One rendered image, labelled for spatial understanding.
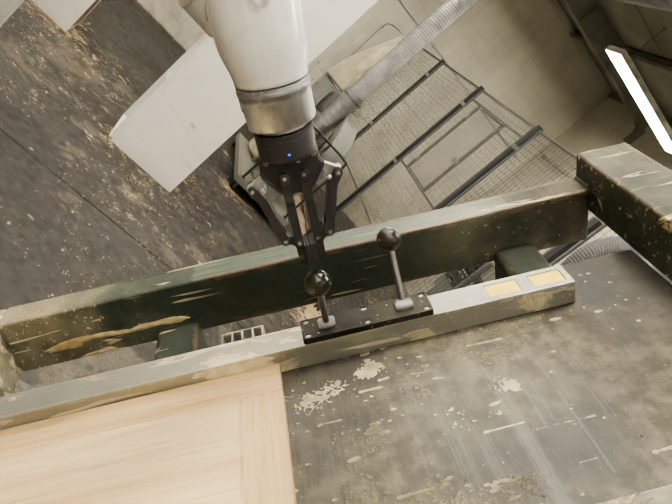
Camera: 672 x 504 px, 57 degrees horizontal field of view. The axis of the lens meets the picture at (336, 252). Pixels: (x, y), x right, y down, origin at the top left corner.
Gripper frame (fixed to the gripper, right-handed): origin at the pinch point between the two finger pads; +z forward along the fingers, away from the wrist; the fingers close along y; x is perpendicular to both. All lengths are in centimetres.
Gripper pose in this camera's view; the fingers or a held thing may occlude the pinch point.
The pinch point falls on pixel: (313, 260)
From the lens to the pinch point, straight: 87.1
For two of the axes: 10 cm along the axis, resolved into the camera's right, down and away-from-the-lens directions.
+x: 1.5, 4.9, -8.6
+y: -9.7, 2.3, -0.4
